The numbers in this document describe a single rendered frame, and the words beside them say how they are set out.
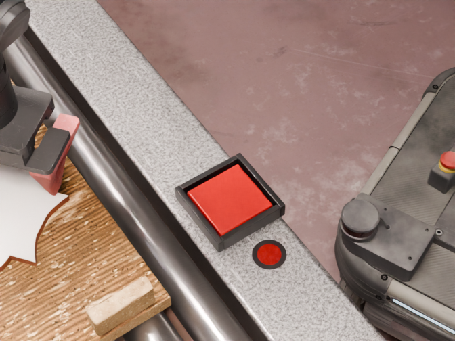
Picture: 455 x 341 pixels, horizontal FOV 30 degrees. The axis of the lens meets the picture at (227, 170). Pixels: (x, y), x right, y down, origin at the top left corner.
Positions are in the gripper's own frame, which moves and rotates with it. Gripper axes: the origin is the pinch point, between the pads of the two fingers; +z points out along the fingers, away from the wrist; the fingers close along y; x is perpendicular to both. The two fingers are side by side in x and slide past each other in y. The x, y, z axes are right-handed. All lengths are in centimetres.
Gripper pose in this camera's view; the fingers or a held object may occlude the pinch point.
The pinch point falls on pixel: (7, 173)
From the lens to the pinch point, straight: 82.1
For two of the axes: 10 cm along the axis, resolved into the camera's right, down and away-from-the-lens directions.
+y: 9.6, 2.2, -1.7
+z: 0.1, 6.0, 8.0
